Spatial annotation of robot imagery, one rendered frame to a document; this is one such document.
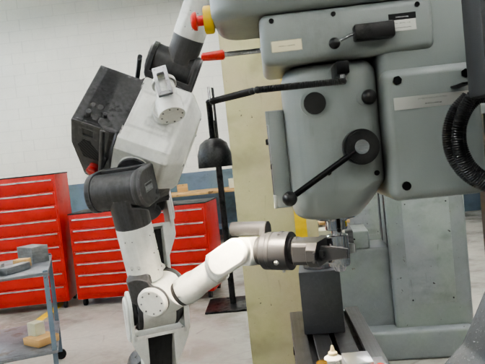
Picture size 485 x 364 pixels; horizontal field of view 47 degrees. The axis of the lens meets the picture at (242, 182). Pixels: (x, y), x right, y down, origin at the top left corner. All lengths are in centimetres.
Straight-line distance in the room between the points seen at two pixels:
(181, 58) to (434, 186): 80
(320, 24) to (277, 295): 210
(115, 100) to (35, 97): 964
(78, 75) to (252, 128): 813
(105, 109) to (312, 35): 60
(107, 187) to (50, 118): 965
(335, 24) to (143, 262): 71
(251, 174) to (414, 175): 188
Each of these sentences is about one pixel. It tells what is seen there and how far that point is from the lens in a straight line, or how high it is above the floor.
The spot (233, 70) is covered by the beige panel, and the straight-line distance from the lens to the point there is 298.
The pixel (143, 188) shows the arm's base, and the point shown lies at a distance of 135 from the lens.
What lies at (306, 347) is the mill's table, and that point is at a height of 91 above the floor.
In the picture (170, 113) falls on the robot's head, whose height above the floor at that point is 158.
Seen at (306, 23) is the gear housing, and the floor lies 170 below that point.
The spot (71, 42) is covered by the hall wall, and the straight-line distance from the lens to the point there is 1102.
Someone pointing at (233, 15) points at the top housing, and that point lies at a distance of 114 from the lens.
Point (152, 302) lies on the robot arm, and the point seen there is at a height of 113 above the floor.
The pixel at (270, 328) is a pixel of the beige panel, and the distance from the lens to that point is 310.
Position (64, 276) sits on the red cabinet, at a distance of 635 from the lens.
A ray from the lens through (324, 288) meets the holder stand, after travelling 168.
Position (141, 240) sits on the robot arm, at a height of 128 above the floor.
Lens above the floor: 147
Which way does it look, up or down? 3 degrees down
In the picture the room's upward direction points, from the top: 6 degrees counter-clockwise
